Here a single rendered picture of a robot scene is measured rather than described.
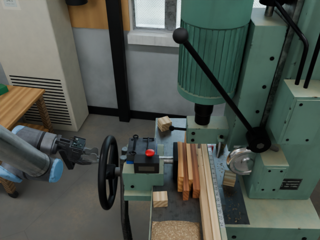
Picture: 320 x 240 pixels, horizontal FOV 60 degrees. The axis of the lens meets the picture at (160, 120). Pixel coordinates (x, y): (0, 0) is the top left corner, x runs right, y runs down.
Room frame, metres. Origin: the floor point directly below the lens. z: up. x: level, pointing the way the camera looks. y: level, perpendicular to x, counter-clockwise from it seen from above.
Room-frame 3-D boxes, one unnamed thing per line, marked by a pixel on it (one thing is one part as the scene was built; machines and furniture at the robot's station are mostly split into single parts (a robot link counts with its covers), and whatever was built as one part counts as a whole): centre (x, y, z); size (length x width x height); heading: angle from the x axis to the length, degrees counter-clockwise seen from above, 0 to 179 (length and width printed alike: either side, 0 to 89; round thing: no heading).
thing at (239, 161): (0.59, -0.27, 1.02); 0.12 x 0.03 x 0.12; 89
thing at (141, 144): (0.66, 0.06, 0.99); 0.13 x 0.11 x 0.06; 179
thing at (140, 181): (0.66, 0.05, 0.91); 0.15 x 0.14 x 0.09; 179
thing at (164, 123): (0.89, -0.02, 0.92); 0.05 x 0.04 x 0.04; 115
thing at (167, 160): (0.66, -0.02, 0.95); 0.09 x 0.07 x 0.09; 179
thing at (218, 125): (0.72, -0.16, 1.03); 0.14 x 0.07 x 0.09; 89
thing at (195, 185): (0.65, -0.12, 0.92); 0.23 x 0.02 x 0.04; 179
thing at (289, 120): (0.56, -0.35, 1.22); 0.09 x 0.08 x 0.15; 89
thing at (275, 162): (0.56, -0.32, 1.02); 0.09 x 0.07 x 0.12; 179
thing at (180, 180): (0.64, -0.07, 0.94); 0.16 x 0.02 x 0.08; 179
